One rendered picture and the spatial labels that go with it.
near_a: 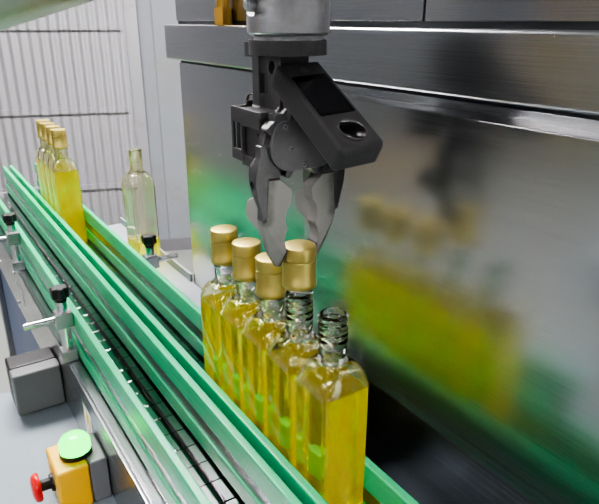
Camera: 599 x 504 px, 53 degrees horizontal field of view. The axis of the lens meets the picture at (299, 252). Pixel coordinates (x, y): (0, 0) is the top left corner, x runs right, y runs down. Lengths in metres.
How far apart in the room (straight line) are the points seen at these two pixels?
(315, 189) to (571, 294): 0.25
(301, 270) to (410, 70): 0.23
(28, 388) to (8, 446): 0.10
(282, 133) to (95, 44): 3.23
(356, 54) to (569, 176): 0.29
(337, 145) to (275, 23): 0.12
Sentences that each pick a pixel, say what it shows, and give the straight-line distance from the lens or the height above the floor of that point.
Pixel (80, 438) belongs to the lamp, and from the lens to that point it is 0.94.
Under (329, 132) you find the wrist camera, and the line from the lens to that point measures 0.50.
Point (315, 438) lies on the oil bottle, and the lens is 0.62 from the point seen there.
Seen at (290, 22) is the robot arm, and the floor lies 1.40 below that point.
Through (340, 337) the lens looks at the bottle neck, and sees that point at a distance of 0.58.
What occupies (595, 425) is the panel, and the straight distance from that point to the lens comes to 0.57.
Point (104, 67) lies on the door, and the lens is 3.75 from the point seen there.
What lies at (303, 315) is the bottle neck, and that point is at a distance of 0.62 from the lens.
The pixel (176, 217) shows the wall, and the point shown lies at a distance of 3.97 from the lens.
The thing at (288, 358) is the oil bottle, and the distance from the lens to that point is 0.63.
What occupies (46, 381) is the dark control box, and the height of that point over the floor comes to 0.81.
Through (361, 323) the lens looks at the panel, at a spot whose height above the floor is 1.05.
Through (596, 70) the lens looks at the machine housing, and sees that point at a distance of 0.51.
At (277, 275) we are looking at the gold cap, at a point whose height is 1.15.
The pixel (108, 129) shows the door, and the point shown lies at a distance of 3.79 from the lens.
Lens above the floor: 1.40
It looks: 21 degrees down
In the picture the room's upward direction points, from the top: straight up
